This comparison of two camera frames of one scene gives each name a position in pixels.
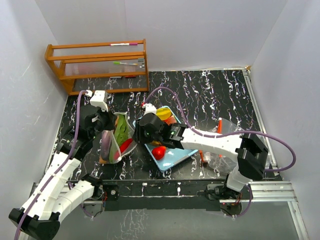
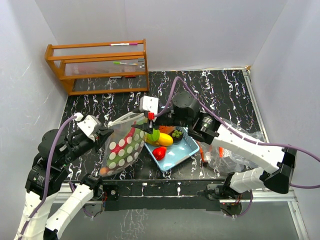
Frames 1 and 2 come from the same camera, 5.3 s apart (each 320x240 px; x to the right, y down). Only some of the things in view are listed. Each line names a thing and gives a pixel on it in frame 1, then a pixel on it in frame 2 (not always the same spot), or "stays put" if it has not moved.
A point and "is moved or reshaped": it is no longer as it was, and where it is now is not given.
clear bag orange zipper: [221, 163] stays put
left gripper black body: [105, 122] to [79, 145]
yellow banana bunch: [156, 143] stays put
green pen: [120, 63] stays put
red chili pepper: [125, 144] is moved or reshaped
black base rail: [163, 195] stays put
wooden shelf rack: [102, 67] stays put
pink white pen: [124, 44] stays put
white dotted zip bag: [116, 143] is moved or reshaped
